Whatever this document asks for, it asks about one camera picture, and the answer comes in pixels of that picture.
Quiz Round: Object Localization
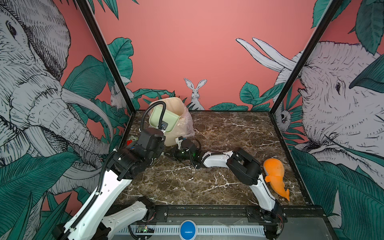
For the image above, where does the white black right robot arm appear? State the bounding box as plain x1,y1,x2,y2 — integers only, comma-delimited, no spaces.
168,137,285,218

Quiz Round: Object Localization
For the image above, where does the orange plush fish toy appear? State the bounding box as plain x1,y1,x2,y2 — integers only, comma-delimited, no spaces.
263,158,290,201

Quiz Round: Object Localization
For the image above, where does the cream plastic trash bin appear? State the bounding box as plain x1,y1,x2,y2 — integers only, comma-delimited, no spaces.
151,97,195,147

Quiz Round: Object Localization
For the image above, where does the blue round button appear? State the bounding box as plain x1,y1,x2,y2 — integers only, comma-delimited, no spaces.
179,220,197,240

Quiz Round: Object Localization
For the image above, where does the light green plastic dustpan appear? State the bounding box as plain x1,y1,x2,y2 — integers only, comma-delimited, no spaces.
149,105,181,133

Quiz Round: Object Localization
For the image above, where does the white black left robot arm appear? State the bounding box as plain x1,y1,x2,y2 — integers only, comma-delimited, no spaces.
52,101,167,240

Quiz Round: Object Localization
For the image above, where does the colourful toy block frog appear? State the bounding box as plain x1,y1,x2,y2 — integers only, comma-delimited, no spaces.
127,136,139,146

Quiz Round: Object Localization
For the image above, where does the white slotted cable duct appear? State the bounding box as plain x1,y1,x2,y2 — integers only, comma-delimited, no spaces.
131,225,266,238

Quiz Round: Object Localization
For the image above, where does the clear plastic bin liner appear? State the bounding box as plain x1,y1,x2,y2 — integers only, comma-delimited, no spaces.
167,103,195,138

